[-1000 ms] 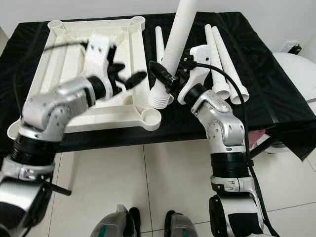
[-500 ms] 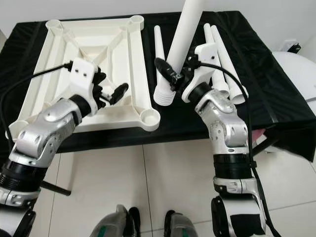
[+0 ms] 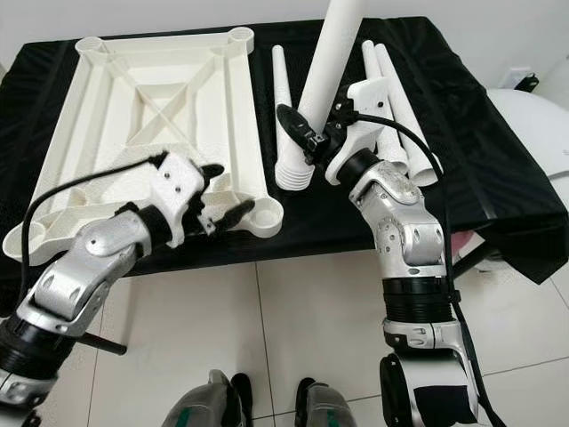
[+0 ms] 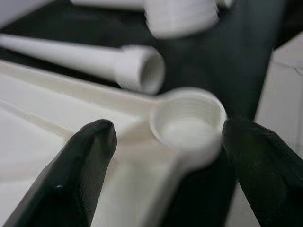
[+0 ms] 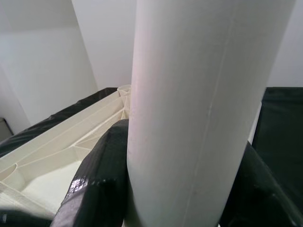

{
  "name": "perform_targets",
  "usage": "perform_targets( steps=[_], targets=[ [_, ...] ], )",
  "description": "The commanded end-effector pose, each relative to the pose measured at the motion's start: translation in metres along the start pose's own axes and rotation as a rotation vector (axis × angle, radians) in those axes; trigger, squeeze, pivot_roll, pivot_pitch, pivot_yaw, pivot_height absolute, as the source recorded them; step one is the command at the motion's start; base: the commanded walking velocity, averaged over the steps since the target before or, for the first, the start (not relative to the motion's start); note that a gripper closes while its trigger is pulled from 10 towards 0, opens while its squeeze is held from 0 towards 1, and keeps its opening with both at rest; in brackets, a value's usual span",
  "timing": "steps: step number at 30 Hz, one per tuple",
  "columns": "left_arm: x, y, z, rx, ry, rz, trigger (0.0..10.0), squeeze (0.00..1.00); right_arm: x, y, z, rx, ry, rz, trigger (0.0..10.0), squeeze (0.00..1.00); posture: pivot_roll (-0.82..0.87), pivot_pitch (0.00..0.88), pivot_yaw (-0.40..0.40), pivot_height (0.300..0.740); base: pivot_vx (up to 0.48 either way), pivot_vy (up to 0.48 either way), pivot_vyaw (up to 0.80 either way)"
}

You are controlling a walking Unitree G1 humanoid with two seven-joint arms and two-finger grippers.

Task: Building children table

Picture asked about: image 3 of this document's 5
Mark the black power plug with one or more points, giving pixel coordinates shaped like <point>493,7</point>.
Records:
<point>529,84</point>

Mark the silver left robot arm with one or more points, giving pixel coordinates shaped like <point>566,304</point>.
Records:
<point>80,285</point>

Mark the grey robot leg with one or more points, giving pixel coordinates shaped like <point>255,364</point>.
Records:
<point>204,405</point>
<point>329,409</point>

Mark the white plastic table top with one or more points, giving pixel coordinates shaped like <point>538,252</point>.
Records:
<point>107,116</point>

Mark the pink object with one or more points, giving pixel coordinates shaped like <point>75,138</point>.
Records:
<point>469,245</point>

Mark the black metal table leg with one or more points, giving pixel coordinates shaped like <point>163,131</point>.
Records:
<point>102,343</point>
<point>476,258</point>

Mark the white wall socket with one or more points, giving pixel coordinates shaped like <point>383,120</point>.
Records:
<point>514,74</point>

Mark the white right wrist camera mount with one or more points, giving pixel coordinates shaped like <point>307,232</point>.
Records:
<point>369,98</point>

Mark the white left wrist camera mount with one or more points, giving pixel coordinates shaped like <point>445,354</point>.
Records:
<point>180,187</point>

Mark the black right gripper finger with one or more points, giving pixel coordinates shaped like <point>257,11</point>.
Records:
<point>293,123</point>

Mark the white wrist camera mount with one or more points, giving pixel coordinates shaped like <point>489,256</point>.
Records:
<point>369,98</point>
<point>180,187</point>

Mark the grey robot left leg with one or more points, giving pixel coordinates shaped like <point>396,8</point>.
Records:
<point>204,405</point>

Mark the white plastic table leg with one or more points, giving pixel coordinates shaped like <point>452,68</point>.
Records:
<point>370,62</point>
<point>333,53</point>
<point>409,124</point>
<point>282,89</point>

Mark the grey robot right leg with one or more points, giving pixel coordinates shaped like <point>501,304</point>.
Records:
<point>329,409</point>

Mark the black tablecloth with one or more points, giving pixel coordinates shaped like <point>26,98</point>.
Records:
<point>480,151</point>

